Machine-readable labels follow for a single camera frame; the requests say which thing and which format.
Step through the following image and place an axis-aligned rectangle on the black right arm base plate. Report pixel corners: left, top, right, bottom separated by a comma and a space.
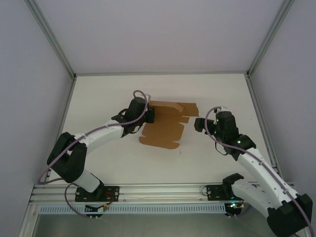
206, 184, 237, 201

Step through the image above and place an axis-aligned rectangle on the aluminium mounting rail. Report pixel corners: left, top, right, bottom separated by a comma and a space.
29, 182, 299, 205

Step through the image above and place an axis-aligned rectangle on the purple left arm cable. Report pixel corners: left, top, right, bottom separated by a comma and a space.
37, 90, 152, 219

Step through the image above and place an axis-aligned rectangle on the aluminium frame post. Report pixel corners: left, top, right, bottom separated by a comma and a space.
24, 0, 76, 79
246, 0, 296, 79

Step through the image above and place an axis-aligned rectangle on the brown cardboard box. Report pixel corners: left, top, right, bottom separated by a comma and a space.
138, 100, 199, 150

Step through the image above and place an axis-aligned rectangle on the small wired connector board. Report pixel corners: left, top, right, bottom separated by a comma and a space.
85, 203, 110, 213
226, 201, 245, 210

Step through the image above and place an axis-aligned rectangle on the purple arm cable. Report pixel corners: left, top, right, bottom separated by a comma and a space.
205, 106, 314, 235
37, 90, 152, 219

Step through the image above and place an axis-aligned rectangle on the white slotted cable duct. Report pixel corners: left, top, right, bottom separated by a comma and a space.
39, 203, 227, 214

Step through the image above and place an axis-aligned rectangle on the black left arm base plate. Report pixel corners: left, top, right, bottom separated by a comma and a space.
75, 185, 120, 203

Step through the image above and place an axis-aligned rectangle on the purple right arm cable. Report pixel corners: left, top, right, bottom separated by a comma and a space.
205, 106, 314, 235

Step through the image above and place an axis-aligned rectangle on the aluminium table edge rail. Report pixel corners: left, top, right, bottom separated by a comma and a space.
43, 76, 78, 185
245, 74, 284, 182
74, 70, 249, 77

